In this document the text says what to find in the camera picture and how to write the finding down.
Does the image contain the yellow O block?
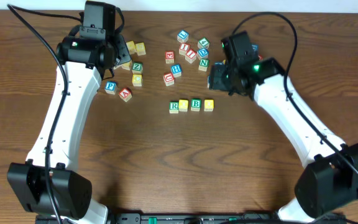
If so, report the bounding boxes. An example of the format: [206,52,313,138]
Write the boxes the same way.
[204,99,214,112]

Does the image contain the green B block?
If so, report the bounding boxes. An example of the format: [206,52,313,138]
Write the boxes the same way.
[191,98,201,111]

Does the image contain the green R block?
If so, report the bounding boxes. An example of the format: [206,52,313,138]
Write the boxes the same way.
[169,101,179,114]

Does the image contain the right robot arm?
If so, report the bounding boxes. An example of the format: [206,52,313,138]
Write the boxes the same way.
[208,58,358,223]

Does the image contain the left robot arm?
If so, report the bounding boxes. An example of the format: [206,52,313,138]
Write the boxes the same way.
[7,34,131,223]

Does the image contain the yellow block beside L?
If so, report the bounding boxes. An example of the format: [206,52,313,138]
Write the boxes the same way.
[121,61,132,70]

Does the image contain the green Z block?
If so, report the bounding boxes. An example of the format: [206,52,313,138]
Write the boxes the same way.
[131,62,143,75]

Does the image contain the green N block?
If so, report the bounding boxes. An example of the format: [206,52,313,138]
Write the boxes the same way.
[198,58,209,72]

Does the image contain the blue D block centre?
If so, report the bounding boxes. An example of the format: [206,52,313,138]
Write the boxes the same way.
[197,48,209,60]

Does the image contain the blue d block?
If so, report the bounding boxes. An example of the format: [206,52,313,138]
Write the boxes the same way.
[197,48,209,60]
[252,44,259,51]

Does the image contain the blue P block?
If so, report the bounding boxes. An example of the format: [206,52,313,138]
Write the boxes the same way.
[104,82,117,95]

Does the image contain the red I block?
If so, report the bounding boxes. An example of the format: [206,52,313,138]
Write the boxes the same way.
[185,49,197,63]

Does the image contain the green 4 block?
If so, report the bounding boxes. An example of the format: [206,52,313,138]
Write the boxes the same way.
[198,37,210,49]

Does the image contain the red A block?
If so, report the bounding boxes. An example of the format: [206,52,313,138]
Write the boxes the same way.
[119,88,132,102]

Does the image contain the blue D block right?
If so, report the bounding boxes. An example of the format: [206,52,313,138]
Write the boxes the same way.
[252,44,259,51]

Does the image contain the red E block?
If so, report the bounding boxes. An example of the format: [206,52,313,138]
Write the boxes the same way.
[165,51,175,64]

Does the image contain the blue H block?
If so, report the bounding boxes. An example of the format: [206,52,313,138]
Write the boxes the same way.
[171,64,182,78]

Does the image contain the red H block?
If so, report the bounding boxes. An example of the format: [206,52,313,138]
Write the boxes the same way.
[178,43,190,55]

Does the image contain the red U block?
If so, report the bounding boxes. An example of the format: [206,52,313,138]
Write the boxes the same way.
[163,73,175,86]

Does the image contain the blue L block top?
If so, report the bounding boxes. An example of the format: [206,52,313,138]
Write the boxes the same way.
[177,30,189,43]

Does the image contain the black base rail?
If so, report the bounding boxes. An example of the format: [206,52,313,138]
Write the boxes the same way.
[35,212,346,224]

